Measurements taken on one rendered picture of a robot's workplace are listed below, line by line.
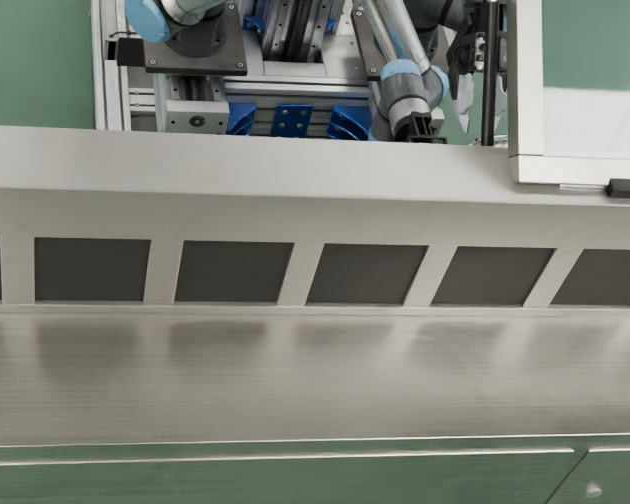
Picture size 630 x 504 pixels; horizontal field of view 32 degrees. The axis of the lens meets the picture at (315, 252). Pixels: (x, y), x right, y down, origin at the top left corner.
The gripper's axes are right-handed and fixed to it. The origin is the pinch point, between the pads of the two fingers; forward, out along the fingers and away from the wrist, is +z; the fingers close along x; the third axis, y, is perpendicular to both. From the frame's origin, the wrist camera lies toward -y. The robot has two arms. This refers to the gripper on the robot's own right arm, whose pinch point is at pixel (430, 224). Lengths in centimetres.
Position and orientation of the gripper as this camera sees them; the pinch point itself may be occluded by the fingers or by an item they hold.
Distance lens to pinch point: 191.6
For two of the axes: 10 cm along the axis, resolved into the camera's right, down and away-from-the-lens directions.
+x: 9.7, 0.2, 2.3
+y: 1.9, -6.0, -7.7
